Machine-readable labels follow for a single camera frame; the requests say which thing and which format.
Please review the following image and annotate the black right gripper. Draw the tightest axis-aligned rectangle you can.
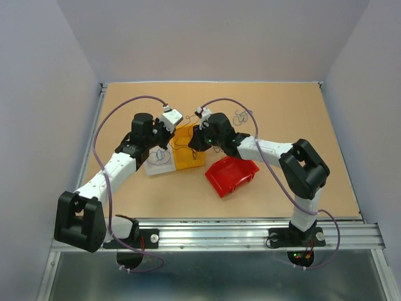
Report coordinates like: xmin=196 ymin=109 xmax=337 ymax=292
xmin=187 ymin=122 xmax=224 ymax=152

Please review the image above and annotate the purple wire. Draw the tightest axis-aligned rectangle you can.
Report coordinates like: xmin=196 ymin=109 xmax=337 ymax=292
xmin=174 ymin=113 xmax=226 ymax=161

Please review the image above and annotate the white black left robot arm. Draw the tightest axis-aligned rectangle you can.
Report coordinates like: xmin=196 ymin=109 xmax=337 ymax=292
xmin=54 ymin=109 xmax=183 ymax=253

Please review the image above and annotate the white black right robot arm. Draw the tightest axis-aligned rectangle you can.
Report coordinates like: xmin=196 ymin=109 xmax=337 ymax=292
xmin=189 ymin=108 xmax=330 ymax=245

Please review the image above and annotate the white plastic bin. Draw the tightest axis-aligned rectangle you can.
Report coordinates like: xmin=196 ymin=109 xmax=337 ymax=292
xmin=144 ymin=146 xmax=176 ymax=176

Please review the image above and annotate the yellow plastic bin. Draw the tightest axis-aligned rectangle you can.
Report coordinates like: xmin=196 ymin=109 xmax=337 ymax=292
xmin=170 ymin=125 xmax=206 ymax=171

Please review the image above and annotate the red plastic bin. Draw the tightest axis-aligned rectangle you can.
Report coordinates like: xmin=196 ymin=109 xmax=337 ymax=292
xmin=205 ymin=156 xmax=259 ymax=198

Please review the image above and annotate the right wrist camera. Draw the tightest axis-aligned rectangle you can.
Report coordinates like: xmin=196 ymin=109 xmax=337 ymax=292
xmin=195 ymin=107 xmax=212 ymax=130

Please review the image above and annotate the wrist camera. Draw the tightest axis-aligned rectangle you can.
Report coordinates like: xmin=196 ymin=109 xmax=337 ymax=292
xmin=159 ymin=105 xmax=183 ymax=133
xmin=195 ymin=107 xmax=212 ymax=130

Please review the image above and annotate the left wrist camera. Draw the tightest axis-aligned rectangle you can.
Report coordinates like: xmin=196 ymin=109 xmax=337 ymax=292
xmin=159 ymin=105 xmax=183 ymax=133

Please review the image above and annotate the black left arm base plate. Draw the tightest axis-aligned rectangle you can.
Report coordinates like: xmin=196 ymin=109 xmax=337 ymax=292
xmin=103 ymin=228 xmax=160 ymax=250

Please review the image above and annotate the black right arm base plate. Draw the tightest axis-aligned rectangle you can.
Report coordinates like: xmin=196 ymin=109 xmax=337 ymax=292
xmin=268 ymin=227 xmax=326 ymax=248

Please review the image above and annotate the aluminium frame rail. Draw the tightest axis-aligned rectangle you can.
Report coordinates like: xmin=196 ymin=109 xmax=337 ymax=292
xmin=70 ymin=82 xmax=385 ymax=256

